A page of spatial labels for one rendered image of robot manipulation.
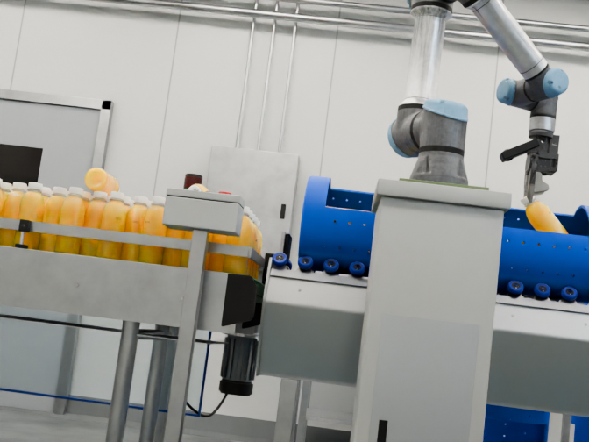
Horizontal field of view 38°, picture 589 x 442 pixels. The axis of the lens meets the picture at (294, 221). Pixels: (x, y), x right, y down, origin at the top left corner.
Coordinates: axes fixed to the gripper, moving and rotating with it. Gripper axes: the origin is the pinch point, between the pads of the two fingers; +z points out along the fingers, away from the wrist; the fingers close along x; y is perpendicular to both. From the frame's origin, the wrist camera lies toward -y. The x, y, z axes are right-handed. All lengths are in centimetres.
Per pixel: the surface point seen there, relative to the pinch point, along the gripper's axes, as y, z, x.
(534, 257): 2.2, 17.5, -8.3
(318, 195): -60, 7, -7
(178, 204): -96, 18, -29
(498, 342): -5.1, 42.3, -8.0
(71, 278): -125, 41, -18
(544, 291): 6.4, 26.4, -6.3
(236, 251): -80, 27, -16
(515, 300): -1.3, 30.0, -6.3
